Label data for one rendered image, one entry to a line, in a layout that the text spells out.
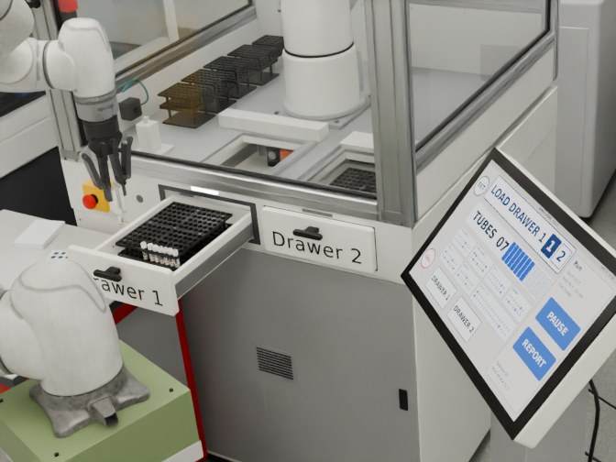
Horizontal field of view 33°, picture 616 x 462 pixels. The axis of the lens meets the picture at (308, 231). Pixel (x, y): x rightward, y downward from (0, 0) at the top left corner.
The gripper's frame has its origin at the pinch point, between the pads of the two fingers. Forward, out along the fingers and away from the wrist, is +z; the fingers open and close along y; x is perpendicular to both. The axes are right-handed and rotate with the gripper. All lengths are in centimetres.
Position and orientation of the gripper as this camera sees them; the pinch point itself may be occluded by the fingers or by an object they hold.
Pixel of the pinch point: (115, 198)
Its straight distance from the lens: 236.0
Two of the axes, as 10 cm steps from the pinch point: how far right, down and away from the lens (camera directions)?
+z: 0.9, 8.7, 4.8
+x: -6.3, -3.3, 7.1
